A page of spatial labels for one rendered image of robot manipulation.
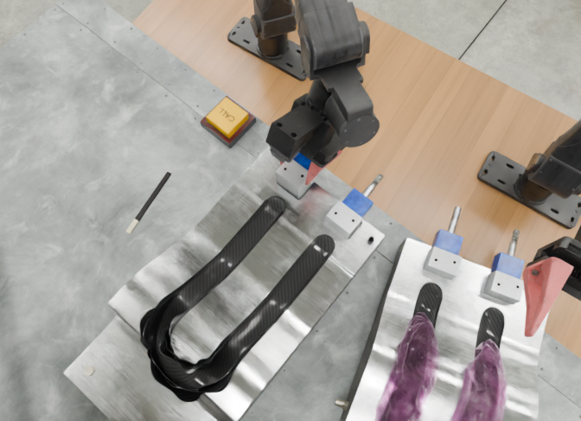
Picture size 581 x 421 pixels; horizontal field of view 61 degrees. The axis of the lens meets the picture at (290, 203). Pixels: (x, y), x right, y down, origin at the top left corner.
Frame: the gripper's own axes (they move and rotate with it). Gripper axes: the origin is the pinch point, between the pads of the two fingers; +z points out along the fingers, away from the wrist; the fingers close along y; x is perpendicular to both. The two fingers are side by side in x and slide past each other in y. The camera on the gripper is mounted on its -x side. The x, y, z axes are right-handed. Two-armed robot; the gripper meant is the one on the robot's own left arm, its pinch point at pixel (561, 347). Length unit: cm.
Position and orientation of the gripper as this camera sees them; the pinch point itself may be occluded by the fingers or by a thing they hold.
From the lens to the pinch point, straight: 56.9
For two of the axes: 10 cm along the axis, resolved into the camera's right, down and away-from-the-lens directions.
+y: 8.4, 5.1, -1.8
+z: -5.4, 8.0, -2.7
